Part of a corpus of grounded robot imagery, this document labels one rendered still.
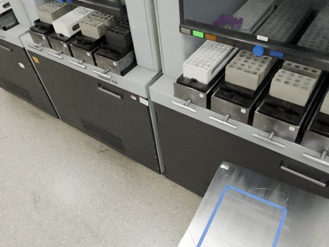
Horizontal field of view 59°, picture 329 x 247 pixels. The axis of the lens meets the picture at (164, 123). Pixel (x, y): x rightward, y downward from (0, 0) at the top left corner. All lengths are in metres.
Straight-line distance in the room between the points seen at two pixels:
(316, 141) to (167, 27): 0.60
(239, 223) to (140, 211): 1.01
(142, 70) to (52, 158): 1.03
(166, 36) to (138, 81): 0.23
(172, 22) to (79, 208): 1.16
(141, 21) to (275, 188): 0.73
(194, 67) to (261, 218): 0.54
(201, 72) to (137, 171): 0.96
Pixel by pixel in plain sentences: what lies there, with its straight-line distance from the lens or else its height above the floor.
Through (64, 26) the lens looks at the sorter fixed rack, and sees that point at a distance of 1.43.
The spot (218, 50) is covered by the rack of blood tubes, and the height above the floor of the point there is 0.86.
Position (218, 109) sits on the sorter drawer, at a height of 0.76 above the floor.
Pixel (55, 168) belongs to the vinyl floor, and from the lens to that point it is 1.99.
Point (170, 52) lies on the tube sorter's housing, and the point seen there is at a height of 0.86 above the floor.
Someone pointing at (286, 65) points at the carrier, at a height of 0.88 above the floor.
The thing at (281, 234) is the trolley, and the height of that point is 0.82.
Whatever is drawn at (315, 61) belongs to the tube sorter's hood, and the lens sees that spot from 0.87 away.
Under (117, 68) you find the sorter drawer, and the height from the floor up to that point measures 0.77.
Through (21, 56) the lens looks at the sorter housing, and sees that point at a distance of 1.92.
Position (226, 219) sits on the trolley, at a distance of 0.71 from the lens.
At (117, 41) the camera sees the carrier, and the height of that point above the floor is 0.84.
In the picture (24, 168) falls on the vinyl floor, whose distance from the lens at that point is 2.09.
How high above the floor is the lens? 1.46
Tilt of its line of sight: 46 degrees down
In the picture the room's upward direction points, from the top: 8 degrees counter-clockwise
